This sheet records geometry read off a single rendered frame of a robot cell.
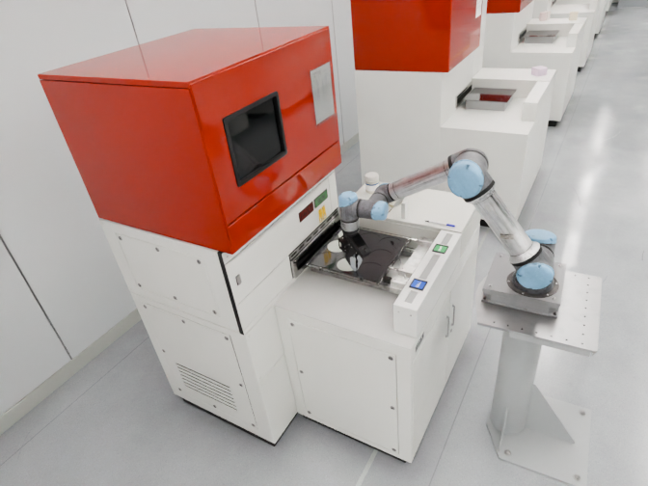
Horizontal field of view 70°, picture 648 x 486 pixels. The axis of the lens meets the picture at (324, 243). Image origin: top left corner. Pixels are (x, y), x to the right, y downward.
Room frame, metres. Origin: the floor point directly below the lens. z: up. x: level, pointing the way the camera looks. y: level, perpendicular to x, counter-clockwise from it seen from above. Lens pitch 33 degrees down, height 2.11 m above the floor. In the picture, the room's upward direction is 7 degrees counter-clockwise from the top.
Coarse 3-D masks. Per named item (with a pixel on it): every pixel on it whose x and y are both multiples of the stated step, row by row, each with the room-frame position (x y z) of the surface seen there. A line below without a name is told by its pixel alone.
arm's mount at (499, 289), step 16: (496, 256) 1.60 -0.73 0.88; (496, 272) 1.49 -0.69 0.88; (512, 272) 1.47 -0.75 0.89; (560, 272) 1.44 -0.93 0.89; (496, 288) 1.38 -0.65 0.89; (512, 288) 1.37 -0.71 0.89; (560, 288) 1.34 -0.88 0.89; (496, 304) 1.37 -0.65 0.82; (512, 304) 1.34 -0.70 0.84; (528, 304) 1.31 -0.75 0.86; (544, 304) 1.28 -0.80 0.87
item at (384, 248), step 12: (372, 240) 1.82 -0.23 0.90; (384, 240) 1.81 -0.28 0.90; (396, 240) 1.80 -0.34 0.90; (324, 252) 1.77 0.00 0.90; (336, 252) 1.76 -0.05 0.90; (372, 252) 1.73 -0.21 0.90; (384, 252) 1.72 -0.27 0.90; (396, 252) 1.70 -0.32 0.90; (312, 264) 1.69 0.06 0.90; (324, 264) 1.68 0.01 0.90; (336, 264) 1.67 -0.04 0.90; (372, 264) 1.63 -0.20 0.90; (384, 264) 1.62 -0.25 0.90; (360, 276) 1.56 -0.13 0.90; (372, 276) 1.55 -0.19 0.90
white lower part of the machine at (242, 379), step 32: (160, 320) 1.68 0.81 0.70; (192, 320) 1.55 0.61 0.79; (160, 352) 1.74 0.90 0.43; (192, 352) 1.59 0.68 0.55; (224, 352) 1.46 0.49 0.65; (256, 352) 1.41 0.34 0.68; (192, 384) 1.65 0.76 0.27; (224, 384) 1.51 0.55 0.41; (256, 384) 1.38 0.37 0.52; (288, 384) 1.53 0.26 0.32; (224, 416) 1.56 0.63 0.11; (256, 416) 1.42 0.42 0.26; (288, 416) 1.49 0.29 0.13
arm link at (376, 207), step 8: (360, 200) 1.59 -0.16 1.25; (368, 200) 1.59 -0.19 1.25; (376, 200) 1.58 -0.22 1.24; (384, 200) 1.60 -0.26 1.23; (360, 208) 1.56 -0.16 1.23; (368, 208) 1.54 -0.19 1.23; (376, 208) 1.53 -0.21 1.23; (384, 208) 1.53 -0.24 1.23; (360, 216) 1.56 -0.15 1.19; (368, 216) 1.54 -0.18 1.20; (376, 216) 1.52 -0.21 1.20; (384, 216) 1.52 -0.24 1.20
